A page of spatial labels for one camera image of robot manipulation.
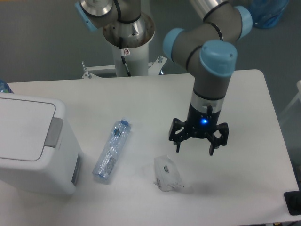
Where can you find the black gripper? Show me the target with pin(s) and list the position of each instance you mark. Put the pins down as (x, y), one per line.
(199, 125)

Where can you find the white push-button trash can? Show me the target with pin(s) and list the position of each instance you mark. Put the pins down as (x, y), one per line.
(39, 151)

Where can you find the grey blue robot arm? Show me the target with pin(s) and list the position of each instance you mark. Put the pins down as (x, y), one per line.
(207, 53)

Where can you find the clear crumpled plastic bag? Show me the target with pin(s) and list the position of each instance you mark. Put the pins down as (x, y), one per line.
(168, 177)

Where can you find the clear plastic water bottle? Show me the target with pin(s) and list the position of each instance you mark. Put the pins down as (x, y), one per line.
(111, 151)

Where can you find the black device at table edge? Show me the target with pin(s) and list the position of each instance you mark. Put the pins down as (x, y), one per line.
(293, 202)

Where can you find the large blue water jug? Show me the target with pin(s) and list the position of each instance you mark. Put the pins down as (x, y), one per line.
(267, 13)

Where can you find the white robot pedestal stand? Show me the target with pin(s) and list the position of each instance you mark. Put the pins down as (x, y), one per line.
(130, 48)

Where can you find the white frame at right edge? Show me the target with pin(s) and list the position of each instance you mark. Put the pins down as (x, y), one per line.
(292, 107)

